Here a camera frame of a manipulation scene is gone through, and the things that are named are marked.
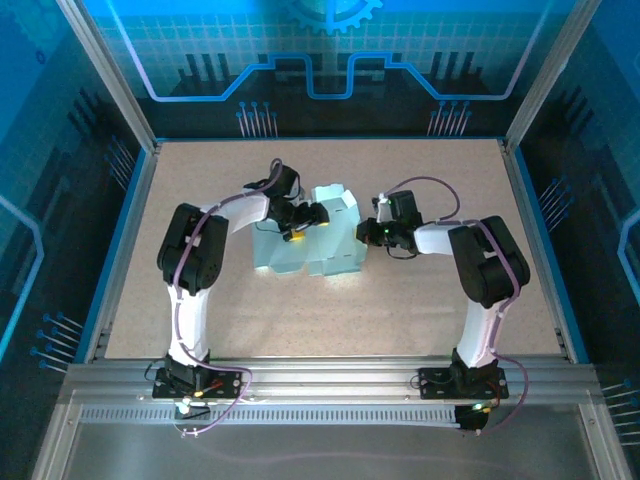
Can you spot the light blue paper box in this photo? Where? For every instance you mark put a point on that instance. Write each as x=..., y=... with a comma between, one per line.
x=340, y=225

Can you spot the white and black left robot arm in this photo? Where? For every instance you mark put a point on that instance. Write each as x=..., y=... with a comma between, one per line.
x=192, y=320

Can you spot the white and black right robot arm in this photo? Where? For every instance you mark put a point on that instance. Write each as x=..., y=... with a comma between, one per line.
x=475, y=335

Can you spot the black controller box with LED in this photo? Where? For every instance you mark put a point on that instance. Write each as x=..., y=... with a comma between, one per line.
x=470, y=420

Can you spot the grey metal front panel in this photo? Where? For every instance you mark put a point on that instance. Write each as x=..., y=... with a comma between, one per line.
x=325, y=450

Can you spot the aluminium right table side rail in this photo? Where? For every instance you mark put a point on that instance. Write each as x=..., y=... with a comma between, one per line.
x=524, y=200

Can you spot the aluminium table side rail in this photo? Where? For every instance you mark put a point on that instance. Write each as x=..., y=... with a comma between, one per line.
x=524, y=200
x=128, y=240

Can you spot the aluminium mounting rail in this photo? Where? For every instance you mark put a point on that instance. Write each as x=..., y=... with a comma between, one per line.
x=325, y=375

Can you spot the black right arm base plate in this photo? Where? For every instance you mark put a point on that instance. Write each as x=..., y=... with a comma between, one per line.
x=435, y=392

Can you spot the aluminium left table side rail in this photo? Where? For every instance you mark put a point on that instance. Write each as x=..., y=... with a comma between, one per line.
x=128, y=240

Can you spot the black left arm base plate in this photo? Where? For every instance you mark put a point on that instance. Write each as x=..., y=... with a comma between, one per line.
x=231, y=390

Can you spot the aluminium right frame post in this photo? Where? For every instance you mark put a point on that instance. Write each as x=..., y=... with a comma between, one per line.
x=540, y=75

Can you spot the aluminium frame post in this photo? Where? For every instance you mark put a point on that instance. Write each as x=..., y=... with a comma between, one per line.
x=540, y=75
x=112, y=75

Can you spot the aluminium left frame post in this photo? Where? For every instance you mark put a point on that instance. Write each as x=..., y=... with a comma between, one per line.
x=112, y=75

